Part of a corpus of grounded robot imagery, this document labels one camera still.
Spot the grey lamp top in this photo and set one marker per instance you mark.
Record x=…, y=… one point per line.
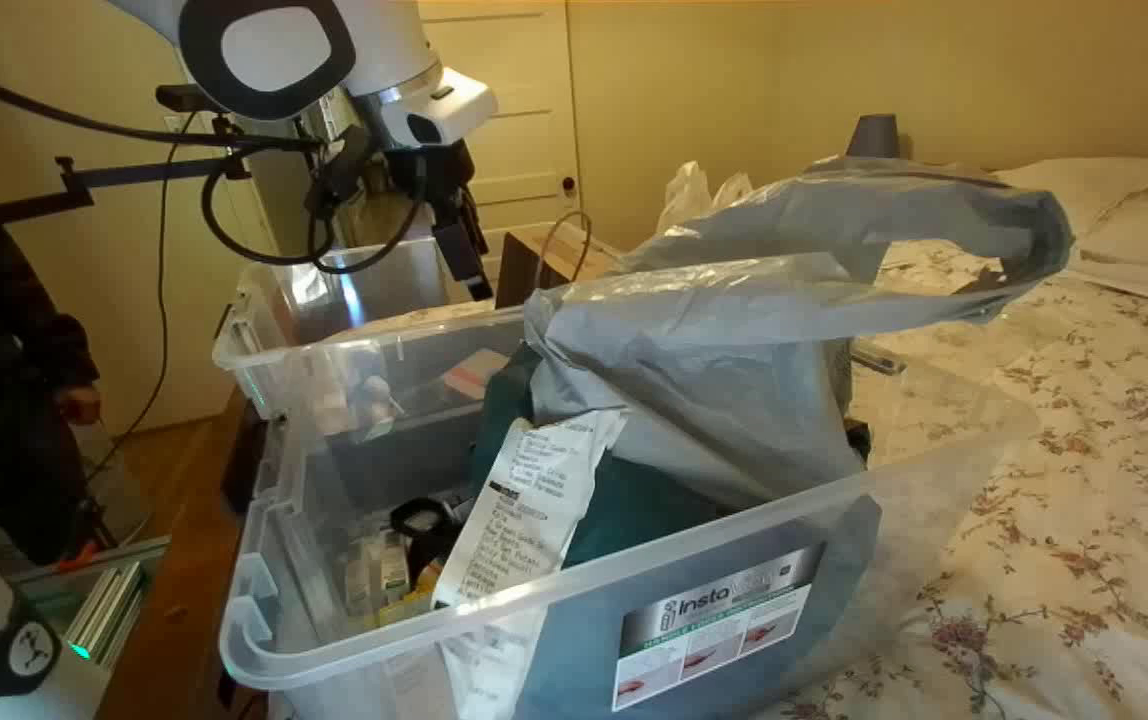
x=878, y=137

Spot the white paper receipt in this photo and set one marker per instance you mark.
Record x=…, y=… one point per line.
x=516, y=530

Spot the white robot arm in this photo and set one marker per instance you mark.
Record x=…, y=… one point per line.
x=279, y=59

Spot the floral bed cover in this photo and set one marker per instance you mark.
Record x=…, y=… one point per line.
x=1038, y=601

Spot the black roll in bin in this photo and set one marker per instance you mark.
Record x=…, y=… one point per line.
x=429, y=530

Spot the teal cloth in bin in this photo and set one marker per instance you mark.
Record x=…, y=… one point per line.
x=629, y=504

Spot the grey plastic bag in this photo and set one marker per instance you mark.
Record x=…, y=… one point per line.
x=726, y=342

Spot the far clear plastic bin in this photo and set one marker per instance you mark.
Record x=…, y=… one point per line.
x=294, y=305

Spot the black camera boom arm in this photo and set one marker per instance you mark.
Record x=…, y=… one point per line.
x=79, y=187

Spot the white panel door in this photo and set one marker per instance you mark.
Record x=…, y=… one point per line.
x=525, y=155

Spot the small bottles in bin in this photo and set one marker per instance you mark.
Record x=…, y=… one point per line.
x=388, y=577

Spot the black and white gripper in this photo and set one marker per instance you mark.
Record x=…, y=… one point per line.
x=422, y=124

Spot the person in dark clothes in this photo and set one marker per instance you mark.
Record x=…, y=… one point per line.
x=45, y=390

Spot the clear plastic bin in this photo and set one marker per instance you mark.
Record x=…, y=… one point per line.
x=294, y=305
x=698, y=624

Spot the white pillow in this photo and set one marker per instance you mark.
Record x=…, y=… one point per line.
x=1106, y=200

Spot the clear plastic bag behind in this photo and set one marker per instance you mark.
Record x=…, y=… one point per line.
x=693, y=197

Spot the near clear plastic bin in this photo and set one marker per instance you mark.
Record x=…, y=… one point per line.
x=698, y=624

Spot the brown wooden box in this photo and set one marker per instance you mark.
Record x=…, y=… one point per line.
x=546, y=254

